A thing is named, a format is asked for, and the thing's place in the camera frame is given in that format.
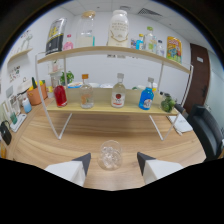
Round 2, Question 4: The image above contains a blue rimmed white bowl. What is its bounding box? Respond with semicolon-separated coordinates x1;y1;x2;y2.
67;81;84;89

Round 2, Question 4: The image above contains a wooden wall shelf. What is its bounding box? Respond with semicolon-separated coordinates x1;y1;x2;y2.
7;47;34;64

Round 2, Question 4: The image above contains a green potted plant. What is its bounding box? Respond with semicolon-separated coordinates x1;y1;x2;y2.
59;70;75;86

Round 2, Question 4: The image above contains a clear glass with ice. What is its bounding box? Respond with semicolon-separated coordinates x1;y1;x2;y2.
97;139;123;172

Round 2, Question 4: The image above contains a black bag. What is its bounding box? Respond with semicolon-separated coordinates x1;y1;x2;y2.
0;120;13;146

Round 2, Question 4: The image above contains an orange basket with items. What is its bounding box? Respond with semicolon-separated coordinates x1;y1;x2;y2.
26;82;49;106

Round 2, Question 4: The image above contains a white tray with green cup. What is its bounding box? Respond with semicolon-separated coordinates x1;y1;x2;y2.
9;113;28;133

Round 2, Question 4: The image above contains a blue liquid bottle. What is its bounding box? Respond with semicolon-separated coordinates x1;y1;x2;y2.
138;77;155;111

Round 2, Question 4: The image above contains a black armchair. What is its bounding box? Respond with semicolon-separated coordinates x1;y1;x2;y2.
186;104;224;161

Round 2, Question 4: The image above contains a small clear bottle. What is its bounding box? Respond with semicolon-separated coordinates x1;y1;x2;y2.
156;39;166;57

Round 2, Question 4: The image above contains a white rack with wooden shelves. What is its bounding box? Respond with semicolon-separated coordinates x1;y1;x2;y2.
34;45;195;142

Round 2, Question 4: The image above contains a clear bottle red label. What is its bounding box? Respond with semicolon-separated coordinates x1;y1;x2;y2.
110;72;127;109

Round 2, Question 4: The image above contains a green limes jar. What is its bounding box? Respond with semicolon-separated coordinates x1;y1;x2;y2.
160;94;177;113

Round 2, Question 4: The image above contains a blue and white cup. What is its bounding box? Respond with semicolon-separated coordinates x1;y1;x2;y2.
21;97;33;114

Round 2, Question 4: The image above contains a red liquid bottle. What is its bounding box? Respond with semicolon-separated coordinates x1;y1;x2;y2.
53;83;69;108

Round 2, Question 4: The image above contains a white milk bottle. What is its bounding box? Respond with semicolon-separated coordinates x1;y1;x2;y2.
106;9;130;48

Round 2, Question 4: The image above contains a white notebook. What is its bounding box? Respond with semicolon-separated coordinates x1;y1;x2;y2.
167;114;194;134

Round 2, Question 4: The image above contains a clear bottle green cap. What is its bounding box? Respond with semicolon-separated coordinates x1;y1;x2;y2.
143;26;158;54

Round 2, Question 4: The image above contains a clear bottle orange cap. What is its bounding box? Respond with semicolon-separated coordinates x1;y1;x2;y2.
79;73;95;110

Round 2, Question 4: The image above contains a brown door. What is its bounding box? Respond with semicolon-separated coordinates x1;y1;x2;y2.
183;43;212;114

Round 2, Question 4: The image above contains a small pink bottle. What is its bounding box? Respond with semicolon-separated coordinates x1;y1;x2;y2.
62;34;75;52

